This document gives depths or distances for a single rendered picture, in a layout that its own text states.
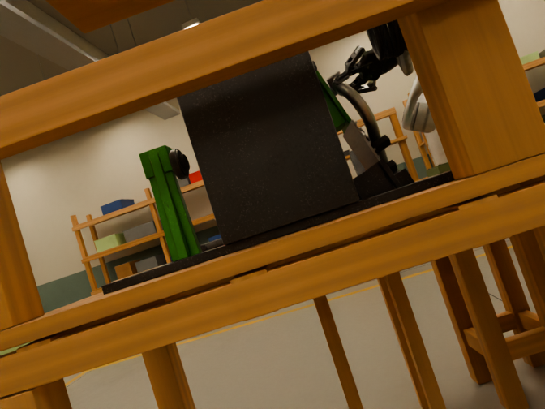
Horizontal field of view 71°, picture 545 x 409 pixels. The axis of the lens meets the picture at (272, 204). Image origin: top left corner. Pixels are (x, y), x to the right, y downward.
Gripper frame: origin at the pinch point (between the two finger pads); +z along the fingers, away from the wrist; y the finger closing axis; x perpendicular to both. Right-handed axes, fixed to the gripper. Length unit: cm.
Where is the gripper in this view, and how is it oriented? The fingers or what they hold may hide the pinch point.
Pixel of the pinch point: (343, 84)
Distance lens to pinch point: 107.6
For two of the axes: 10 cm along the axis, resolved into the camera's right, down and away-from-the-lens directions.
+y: -4.4, -6.2, -6.5
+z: -8.3, 5.5, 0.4
